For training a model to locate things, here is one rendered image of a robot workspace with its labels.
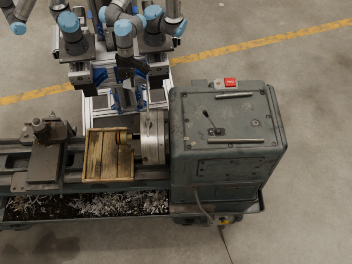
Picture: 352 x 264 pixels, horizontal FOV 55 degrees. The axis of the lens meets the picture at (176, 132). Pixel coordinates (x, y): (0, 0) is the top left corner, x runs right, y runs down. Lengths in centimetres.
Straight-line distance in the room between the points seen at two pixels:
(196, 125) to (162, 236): 130
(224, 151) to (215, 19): 271
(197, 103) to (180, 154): 32
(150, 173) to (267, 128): 74
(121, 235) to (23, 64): 214
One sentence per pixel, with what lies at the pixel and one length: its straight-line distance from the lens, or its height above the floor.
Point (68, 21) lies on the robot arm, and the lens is 214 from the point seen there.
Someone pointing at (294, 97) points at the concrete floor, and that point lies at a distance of 363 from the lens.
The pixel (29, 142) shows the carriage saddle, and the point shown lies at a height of 90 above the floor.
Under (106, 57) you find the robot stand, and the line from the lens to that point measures 233.
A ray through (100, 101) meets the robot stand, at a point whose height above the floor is 21.
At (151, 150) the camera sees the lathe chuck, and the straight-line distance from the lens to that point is 178.
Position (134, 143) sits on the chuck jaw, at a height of 111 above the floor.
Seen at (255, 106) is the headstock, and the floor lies 125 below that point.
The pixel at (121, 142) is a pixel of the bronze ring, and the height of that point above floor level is 110.
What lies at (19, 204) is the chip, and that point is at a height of 57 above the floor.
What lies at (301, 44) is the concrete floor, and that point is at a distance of 415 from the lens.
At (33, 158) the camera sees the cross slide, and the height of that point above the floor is 97.
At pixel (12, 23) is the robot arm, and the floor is 150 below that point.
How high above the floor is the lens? 274
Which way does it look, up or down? 59 degrees down
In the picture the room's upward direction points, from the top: 1 degrees clockwise
